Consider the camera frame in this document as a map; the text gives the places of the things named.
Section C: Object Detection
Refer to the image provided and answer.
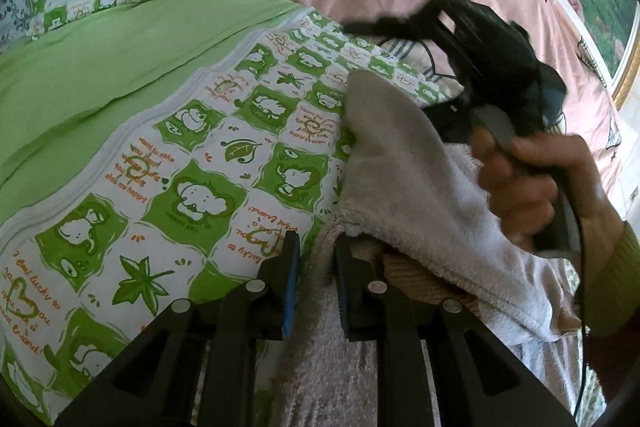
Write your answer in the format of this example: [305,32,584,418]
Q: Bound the beige knit sweater brown cuffs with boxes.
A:
[270,70,582,426]

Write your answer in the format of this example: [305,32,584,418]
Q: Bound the olive knit sleeve forearm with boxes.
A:
[582,218,639,401]

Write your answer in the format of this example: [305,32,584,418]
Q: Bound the person's right hand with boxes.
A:
[471,129,625,275]

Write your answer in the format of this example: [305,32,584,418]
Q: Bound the green white patterned bed sheet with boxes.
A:
[1,0,461,425]

